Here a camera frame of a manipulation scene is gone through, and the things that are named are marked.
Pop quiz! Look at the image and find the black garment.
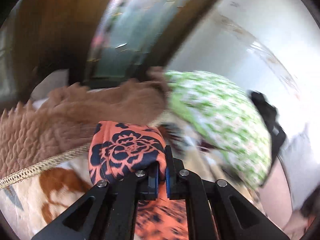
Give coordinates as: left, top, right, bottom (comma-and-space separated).
250, 91, 287, 157

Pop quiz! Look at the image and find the beige leaf-print blanket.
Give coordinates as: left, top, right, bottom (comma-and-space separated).
0, 116, 267, 240

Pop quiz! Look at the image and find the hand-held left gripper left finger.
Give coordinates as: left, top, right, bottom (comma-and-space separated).
31, 164, 159, 240

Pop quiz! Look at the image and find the wooden door frame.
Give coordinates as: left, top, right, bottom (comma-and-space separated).
11, 0, 240, 85

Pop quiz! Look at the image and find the brown fuzzy blanket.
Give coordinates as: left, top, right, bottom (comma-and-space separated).
0, 67, 173, 189

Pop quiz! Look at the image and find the green checked pillow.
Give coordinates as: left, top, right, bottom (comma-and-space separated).
164, 70, 273, 189

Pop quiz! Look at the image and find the pink quilted cushion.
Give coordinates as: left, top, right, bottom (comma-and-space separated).
259, 154, 294, 230

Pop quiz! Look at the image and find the pale blue pillow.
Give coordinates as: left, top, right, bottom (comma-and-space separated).
281, 127, 319, 213

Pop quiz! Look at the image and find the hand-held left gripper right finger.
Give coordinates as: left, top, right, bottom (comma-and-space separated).
164, 145, 290, 240

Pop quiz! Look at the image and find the orange floral garment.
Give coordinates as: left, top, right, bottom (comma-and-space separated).
89, 121, 190, 240

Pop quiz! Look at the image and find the white pillow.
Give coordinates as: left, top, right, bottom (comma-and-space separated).
30, 69, 70, 101

